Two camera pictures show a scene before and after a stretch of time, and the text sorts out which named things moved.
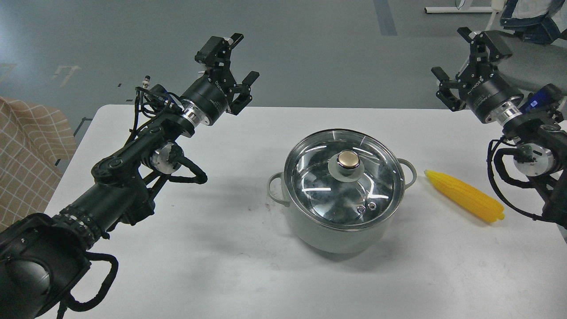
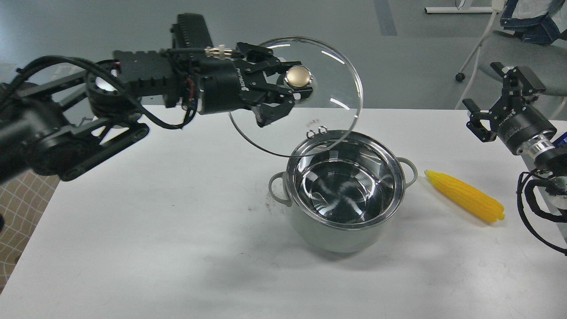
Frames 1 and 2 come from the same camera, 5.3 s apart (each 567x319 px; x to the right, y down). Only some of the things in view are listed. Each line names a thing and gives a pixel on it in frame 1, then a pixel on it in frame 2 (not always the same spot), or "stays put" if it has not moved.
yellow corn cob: (466, 197) stays put
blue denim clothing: (540, 29) stays put
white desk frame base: (461, 9) stays put
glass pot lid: (337, 179) to (320, 124)
